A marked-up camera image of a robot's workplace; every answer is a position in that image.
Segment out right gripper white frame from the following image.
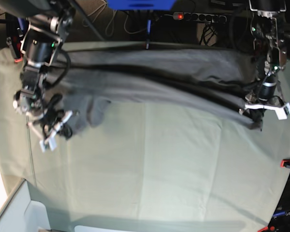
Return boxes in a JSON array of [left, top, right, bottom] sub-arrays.
[[27, 110, 79, 152]]

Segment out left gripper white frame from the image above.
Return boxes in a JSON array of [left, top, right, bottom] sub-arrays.
[[239, 96, 290, 131]]

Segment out grey t-shirt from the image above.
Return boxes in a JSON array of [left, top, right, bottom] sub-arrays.
[[45, 48, 256, 133]]

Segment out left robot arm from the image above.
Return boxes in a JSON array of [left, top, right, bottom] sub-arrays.
[[239, 0, 290, 123]]

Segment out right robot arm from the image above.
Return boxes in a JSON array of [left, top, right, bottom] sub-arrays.
[[13, 0, 77, 152]]

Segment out white bin bottom left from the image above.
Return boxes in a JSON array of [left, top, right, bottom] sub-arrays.
[[0, 179, 51, 232]]

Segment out red black clamp top left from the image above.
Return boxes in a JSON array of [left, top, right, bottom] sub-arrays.
[[6, 29, 23, 63]]

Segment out black power strip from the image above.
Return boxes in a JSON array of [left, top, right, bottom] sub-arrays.
[[172, 12, 228, 24]]

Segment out red clamp bottom right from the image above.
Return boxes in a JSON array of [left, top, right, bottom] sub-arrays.
[[258, 226, 276, 232]]

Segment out blue box at top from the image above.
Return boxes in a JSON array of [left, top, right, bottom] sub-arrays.
[[107, 0, 176, 10]]

